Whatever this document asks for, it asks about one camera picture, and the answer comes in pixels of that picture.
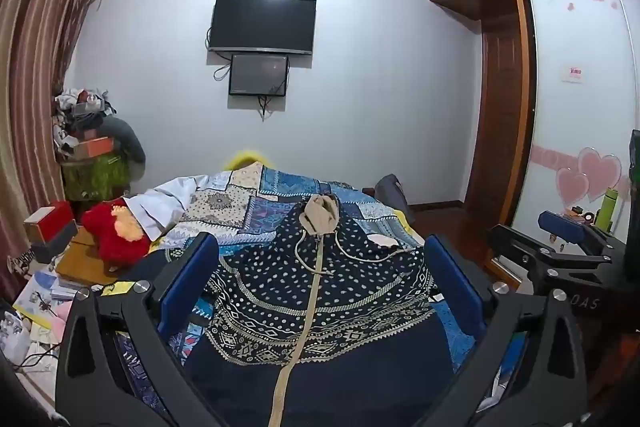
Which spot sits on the pile of clutter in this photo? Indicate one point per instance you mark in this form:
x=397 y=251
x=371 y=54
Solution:
x=80 y=112

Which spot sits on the grey stuffed jacket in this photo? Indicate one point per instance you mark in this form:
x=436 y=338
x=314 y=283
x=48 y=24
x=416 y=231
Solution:
x=127 y=142

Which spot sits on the red and white label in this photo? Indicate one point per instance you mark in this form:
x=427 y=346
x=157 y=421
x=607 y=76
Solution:
x=574 y=74

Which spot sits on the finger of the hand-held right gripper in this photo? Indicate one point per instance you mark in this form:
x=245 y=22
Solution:
x=520 y=249
x=560 y=224

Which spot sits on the green bottle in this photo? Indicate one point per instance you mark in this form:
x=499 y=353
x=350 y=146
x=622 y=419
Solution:
x=607 y=209

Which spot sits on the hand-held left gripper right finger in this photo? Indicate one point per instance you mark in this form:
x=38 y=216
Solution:
x=452 y=282

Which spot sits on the wooden nightstand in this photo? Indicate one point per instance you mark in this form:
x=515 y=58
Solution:
x=82 y=264

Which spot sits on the small black wall monitor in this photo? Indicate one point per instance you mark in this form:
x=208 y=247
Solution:
x=259 y=74

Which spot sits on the brown striped curtain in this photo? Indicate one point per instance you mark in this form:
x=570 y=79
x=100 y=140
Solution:
x=35 y=57

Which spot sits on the pile of papers and books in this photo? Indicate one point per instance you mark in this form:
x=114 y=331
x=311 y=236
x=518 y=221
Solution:
x=35 y=307

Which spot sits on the white shirt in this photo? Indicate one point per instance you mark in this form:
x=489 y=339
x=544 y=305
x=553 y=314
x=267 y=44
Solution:
x=165 y=202

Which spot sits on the green patterned cloth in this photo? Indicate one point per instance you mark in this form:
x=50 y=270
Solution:
x=95 y=177

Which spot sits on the red and grey box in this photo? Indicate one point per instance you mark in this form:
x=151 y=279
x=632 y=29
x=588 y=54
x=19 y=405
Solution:
x=52 y=227

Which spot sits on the red plush toy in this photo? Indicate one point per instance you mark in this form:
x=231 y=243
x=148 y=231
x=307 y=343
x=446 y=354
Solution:
x=107 y=232

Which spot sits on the large pink heart decal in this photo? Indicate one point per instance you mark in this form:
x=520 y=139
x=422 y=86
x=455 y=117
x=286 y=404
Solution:
x=600 y=172

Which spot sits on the wall-mounted black television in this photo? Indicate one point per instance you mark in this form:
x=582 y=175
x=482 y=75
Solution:
x=262 y=24

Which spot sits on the navy patterned hoodie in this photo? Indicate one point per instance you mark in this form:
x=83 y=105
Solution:
x=350 y=307

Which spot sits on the orange box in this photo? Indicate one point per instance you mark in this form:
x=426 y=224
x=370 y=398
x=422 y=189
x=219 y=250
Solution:
x=92 y=147

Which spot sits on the blue patchwork bedspread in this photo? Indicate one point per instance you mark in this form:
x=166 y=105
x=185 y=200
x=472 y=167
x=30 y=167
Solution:
x=280 y=197

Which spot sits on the small pink heart decal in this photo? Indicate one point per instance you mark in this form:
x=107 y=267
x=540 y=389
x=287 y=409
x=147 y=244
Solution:
x=572 y=187

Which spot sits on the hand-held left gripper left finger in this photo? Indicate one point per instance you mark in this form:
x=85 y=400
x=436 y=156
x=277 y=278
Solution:
x=187 y=279

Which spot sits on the dark grey cloth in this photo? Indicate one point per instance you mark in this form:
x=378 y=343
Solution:
x=392 y=194

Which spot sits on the yellow object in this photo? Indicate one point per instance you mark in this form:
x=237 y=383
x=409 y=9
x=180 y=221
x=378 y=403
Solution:
x=240 y=158

